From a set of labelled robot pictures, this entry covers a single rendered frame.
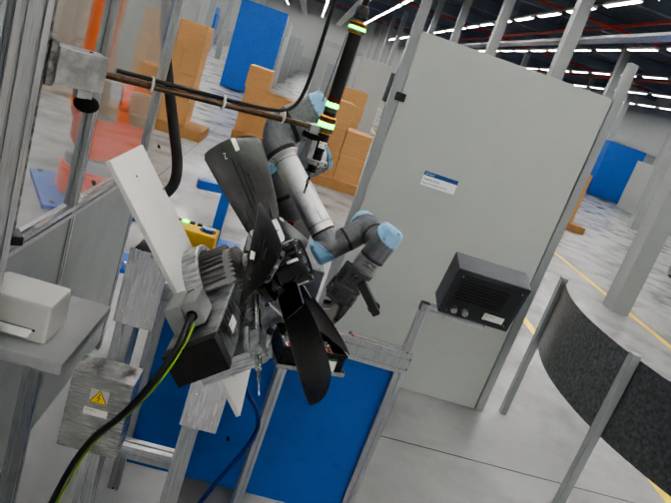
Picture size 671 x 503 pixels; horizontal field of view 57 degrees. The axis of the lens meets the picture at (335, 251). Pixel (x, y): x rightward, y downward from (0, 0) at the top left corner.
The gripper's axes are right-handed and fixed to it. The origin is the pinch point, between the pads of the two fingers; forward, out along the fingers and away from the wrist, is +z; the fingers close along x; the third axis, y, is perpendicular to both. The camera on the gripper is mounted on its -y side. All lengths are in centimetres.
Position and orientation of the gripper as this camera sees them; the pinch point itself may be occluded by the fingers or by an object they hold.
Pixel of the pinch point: (329, 326)
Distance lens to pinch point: 186.3
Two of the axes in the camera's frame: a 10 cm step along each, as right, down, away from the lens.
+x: 0.2, 2.9, -9.6
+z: -5.8, 7.8, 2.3
